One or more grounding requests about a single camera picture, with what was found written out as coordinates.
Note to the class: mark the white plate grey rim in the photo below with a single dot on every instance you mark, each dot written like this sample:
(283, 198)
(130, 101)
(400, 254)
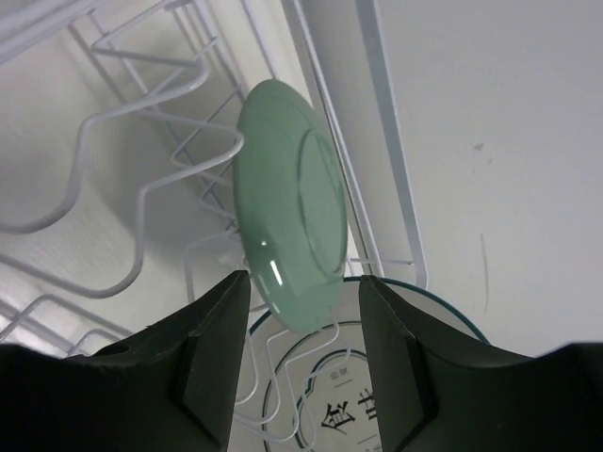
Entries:
(306, 392)

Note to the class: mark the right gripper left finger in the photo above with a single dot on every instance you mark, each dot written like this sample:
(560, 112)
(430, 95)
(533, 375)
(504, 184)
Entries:
(169, 387)

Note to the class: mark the small green patterned plate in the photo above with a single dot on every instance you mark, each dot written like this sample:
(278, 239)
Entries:
(290, 201)

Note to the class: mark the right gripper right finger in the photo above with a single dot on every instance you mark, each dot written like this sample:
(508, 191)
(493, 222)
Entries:
(438, 389)

